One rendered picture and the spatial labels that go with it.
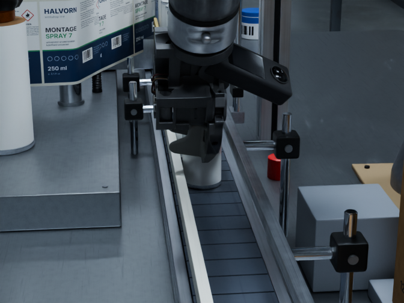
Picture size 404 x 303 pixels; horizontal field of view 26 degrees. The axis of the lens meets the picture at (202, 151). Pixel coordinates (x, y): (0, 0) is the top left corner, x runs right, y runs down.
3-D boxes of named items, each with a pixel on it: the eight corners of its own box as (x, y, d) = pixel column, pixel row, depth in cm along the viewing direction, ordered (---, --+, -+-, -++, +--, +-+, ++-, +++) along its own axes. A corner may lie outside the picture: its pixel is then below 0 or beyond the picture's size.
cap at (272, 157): (267, 172, 134) (267, 151, 133) (289, 172, 134) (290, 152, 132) (267, 180, 131) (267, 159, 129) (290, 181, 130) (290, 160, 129)
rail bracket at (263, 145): (236, 233, 113) (238, 110, 107) (291, 231, 114) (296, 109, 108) (240, 244, 110) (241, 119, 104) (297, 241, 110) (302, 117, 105)
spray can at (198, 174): (180, 177, 118) (178, 26, 111) (217, 174, 119) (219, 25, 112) (184, 190, 113) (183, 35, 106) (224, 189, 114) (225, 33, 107)
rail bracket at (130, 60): (123, 120, 158) (121, 55, 154) (158, 119, 159) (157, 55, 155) (124, 125, 155) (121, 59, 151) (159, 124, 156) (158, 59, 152)
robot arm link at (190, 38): (235, -20, 95) (243, 30, 90) (231, 13, 98) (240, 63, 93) (166, -19, 94) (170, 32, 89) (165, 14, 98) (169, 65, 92)
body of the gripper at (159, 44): (153, 89, 106) (153, 12, 97) (222, 87, 107) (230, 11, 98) (156, 136, 102) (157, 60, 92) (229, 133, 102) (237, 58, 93)
